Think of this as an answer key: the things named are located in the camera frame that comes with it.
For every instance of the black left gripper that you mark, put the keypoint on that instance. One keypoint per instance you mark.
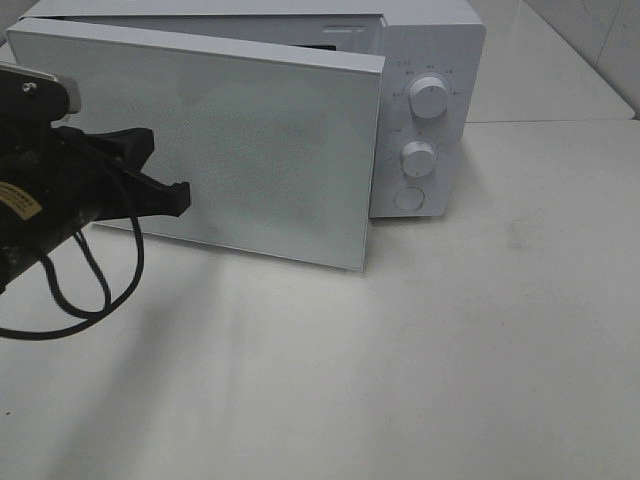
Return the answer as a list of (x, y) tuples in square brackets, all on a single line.
[(55, 181)]

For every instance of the white microwave door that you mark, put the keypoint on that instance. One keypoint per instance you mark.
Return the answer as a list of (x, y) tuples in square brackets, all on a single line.
[(277, 142)]

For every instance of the round white door button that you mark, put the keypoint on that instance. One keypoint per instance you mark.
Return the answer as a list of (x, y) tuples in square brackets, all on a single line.
[(409, 199)]

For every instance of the lower white timer knob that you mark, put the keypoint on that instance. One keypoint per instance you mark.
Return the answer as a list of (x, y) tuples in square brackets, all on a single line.
[(418, 159)]

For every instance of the white microwave oven body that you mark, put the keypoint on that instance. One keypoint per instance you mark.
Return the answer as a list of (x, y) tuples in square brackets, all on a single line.
[(410, 38)]

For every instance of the upper white power knob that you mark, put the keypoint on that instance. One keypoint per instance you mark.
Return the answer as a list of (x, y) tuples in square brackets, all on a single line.
[(428, 95)]

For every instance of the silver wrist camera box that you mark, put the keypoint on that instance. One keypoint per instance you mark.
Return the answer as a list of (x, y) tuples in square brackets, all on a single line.
[(33, 95)]

